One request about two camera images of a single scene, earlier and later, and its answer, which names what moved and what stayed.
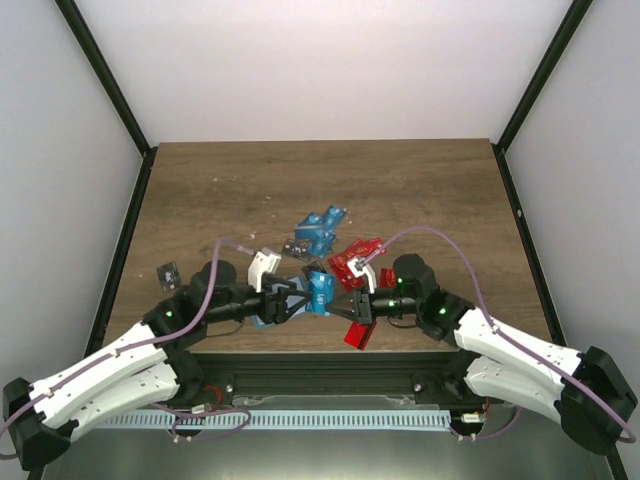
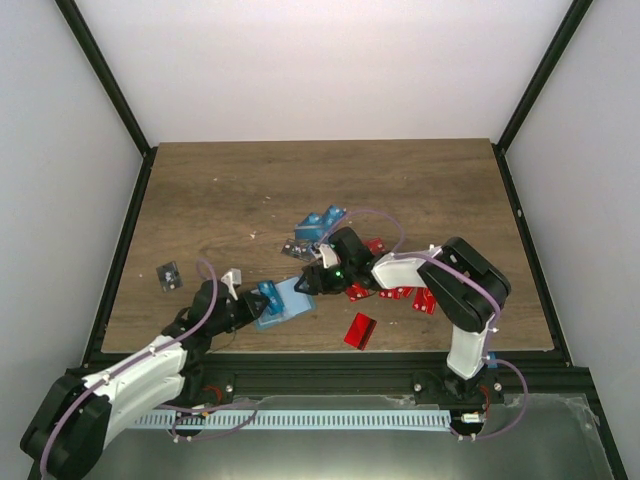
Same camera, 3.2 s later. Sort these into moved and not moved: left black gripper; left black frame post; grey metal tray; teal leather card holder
Moved: left black gripper
Not moved: grey metal tray; teal leather card holder; left black frame post
